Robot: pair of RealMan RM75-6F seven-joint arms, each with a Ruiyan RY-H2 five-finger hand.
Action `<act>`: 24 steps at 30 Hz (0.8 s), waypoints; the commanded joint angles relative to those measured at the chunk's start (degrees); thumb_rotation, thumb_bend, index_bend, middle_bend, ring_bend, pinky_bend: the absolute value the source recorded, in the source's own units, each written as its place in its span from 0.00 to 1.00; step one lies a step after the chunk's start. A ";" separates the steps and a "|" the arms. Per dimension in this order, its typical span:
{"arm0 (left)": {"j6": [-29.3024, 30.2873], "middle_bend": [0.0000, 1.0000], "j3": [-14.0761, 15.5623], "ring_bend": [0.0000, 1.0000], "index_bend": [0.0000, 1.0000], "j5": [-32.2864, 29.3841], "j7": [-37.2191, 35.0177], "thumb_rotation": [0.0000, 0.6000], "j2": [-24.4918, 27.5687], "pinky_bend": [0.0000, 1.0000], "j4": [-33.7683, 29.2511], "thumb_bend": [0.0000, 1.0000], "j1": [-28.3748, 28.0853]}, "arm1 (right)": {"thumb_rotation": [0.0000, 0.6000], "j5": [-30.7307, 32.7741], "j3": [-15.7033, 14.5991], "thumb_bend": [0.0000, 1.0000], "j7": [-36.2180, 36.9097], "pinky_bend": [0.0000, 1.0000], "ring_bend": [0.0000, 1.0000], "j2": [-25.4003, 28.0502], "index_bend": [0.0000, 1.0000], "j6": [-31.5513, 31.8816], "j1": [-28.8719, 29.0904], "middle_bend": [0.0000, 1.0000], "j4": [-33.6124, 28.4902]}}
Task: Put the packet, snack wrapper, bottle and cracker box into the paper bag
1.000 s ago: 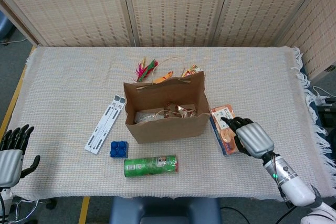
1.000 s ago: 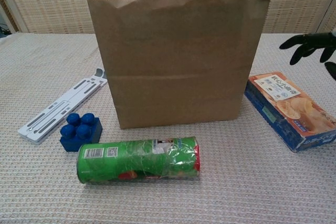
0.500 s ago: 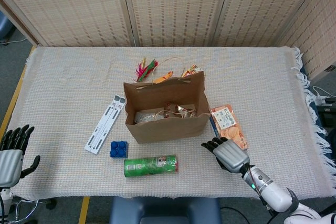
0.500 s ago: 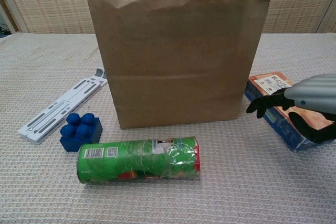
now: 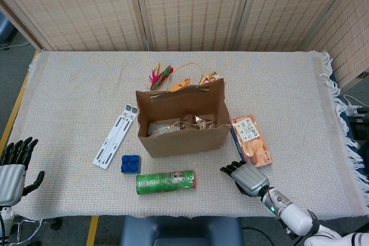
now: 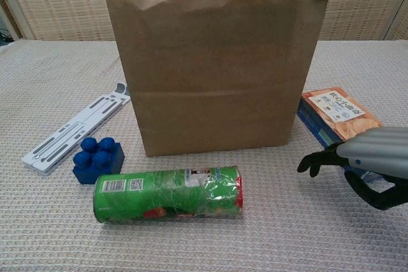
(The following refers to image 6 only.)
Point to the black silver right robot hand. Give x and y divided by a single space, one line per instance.
376 151

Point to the orange blue cookie box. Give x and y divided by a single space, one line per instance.
338 109

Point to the brown paper bag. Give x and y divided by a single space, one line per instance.
216 77

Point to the beige woven tablecloth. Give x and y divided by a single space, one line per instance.
287 227

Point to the woven bamboo screen panel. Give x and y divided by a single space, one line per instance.
350 4
402 26
63 4

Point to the green chips can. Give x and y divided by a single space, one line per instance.
159 195

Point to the blue toy building block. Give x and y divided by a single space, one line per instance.
87 173

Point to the white folding stand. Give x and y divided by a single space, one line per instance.
63 138

